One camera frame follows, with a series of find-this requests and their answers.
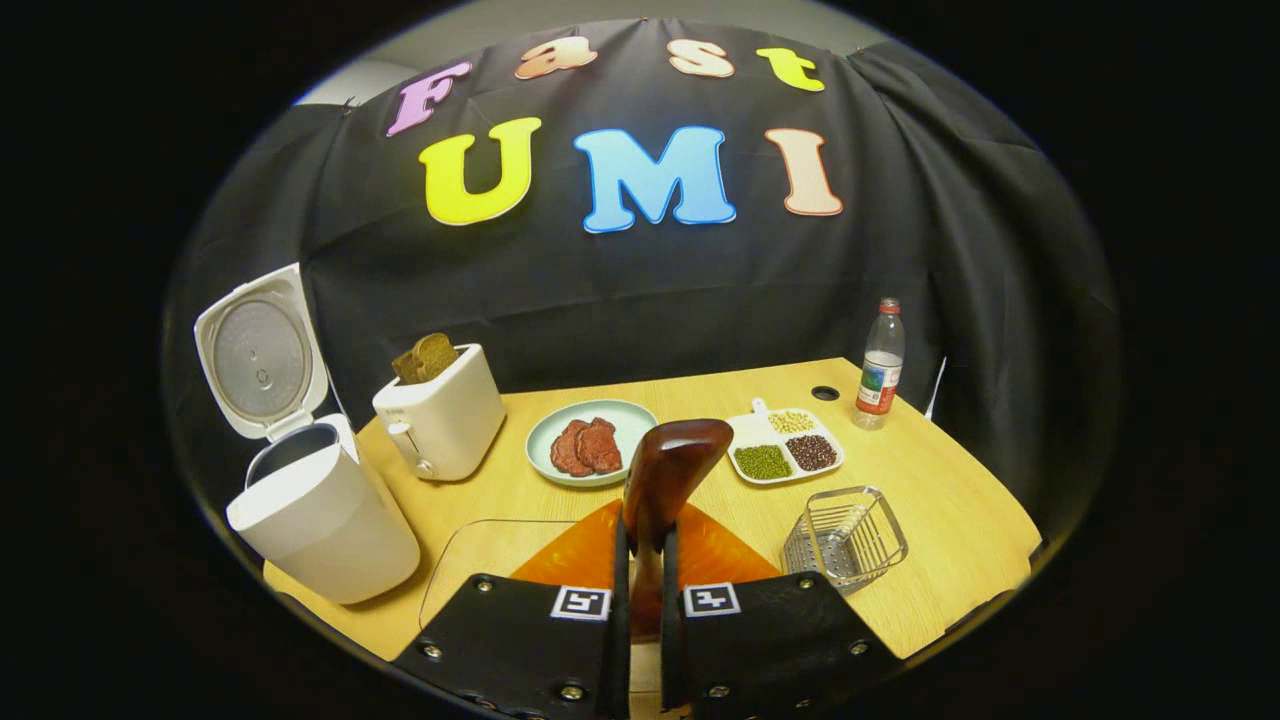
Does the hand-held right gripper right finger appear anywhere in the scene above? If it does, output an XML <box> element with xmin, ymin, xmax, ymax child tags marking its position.
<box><xmin>660</xmin><ymin>500</ymin><xmax>907</xmax><ymax>720</ymax></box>

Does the dark red beans pile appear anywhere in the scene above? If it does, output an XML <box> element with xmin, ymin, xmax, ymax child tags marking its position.
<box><xmin>785</xmin><ymin>433</ymin><xmax>840</xmax><ymax>473</ymax></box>

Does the light blue plate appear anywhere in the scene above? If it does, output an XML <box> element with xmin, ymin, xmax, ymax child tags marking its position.
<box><xmin>525</xmin><ymin>399</ymin><xmax>661</xmax><ymax>489</ymax></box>

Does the brown wooden spoon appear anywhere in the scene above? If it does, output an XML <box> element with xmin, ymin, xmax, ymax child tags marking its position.
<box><xmin>622</xmin><ymin>418</ymin><xmax>736</xmax><ymax>641</ymax></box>

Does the white toaster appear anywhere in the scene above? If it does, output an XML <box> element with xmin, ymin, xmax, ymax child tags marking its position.
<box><xmin>372</xmin><ymin>343</ymin><xmax>509</xmax><ymax>484</ymax></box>

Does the white divided dish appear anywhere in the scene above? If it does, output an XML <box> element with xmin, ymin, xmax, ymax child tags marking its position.
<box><xmin>727</xmin><ymin>398</ymin><xmax>847</xmax><ymax>487</ymax></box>

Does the metal wire chopstick holder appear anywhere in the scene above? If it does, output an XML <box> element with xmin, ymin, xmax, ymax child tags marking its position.
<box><xmin>780</xmin><ymin>486</ymin><xmax>910</xmax><ymax>598</ymax></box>

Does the clear plastic water bottle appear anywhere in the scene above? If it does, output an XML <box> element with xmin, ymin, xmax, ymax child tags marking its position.
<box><xmin>853</xmin><ymin>297</ymin><xmax>908</xmax><ymax>432</ymax></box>

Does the red meat piece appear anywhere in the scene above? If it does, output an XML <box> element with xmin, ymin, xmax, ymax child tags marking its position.
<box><xmin>549</xmin><ymin>419</ymin><xmax>597</xmax><ymax>479</ymax></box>
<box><xmin>575</xmin><ymin>417</ymin><xmax>625</xmax><ymax>476</ymax></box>

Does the white rice cooker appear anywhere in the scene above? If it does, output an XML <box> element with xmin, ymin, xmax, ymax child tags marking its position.
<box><xmin>193</xmin><ymin>263</ymin><xmax>423</xmax><ymax>607</ymax></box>

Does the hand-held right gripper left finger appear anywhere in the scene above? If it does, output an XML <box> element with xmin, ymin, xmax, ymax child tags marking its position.
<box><xmin>392</xmin><ymin>500</ymin><xmax>632</xmax><ymax>720</ymax></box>

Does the green beans pile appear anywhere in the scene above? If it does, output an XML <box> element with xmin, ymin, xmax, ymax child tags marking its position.
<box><xmin>733</xmin><ymin>444</ymin><xmax>794</xmax><ymax>482</ymax></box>

